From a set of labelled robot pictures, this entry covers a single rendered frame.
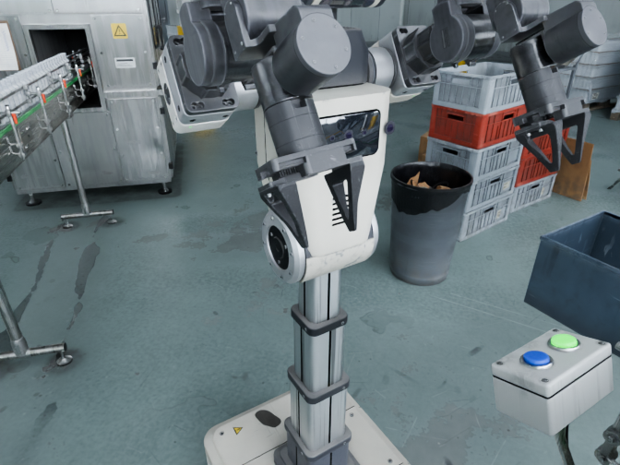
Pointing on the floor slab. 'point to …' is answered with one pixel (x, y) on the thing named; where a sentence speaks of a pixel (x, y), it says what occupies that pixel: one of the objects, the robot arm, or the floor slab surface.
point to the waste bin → (425, 220)
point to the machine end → (97, 32)
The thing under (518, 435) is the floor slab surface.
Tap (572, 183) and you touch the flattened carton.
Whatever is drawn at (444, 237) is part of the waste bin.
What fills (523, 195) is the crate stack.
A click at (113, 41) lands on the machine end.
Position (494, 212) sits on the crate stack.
